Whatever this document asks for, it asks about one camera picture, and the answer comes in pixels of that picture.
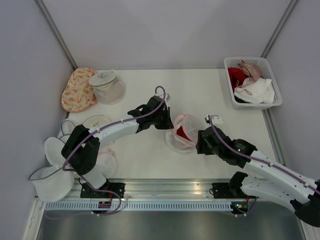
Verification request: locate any pink-trimmed mesh laundry bag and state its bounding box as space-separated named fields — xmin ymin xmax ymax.
xmin=165 ymin=114 xmax=203 ymax=153

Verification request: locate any red and white bra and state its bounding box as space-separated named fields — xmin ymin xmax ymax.
xmin=175 ymin=125 xmax=192 ymax=142

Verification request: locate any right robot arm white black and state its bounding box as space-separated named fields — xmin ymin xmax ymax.
xmin=196 ymin=127 xmax=320 ymax=228

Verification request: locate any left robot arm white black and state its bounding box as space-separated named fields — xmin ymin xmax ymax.
xmin=61 ymin=95 xmax=174 ymax=198

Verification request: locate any beige mesh bag upper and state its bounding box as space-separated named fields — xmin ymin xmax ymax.
xmin=88 ymin=71 xmax=126 ymax=105

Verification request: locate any beige glasses-print mesh bag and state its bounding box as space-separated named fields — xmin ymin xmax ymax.
xmin=82 ymin=115 xmax=112 ymax=129

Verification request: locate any red bra in basket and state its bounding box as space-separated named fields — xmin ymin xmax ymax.
xmin=227 ymin=67 xmax=248 ymax=92

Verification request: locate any white bra in basket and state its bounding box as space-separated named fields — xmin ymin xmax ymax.
xmin=234 ymin=77 xmax=275 ymax=104

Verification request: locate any beige pink bra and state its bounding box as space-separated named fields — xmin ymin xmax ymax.
xmin=238 ymin=60 xmax=263 ymax=82

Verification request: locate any floral peach laundry bag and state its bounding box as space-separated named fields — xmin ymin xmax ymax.
xmin=61 ymin=67 xmax=98 ymax=113

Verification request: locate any grey-trimmed white mesh bag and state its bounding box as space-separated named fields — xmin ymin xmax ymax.
xmin=28 ymin=119 xmax=85 ymax=203

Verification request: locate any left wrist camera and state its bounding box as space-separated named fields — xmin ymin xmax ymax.
xmin=162 ymin=93 xmax=171 ymax=103

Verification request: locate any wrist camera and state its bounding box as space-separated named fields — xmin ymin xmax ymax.
xmin=205 ymin=114 xmax=224 ymax=126
xmin=162 ymin=93 xmax=171 ymax=103

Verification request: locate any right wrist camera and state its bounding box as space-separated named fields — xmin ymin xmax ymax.
xmin=205 ymin=114 xmax=224 ymax=126

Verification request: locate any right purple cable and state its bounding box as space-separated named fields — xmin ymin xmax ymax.
xmin=208 ymin=116 xmax=320 ymax=196

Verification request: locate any purple cable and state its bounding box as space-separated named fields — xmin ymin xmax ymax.
xmin=208 ymin=116 xmax=320 ymax=196
xmin=61 ymin=86 xmax=168 ymax=216

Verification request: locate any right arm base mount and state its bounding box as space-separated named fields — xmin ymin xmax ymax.
xmin=209 ymin=171 xmax=249 ymax=200

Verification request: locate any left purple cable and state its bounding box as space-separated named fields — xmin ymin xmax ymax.
xmin=61 ymin=86 xmax=168 ymax=216

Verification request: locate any aluminium rail with cable duct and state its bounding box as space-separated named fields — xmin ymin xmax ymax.
xmin=45 ymin=179 xmax=254 ymax=213

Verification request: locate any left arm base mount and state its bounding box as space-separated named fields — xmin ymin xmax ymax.
xmin=78 ymin=178 xmax=125 ymax=199

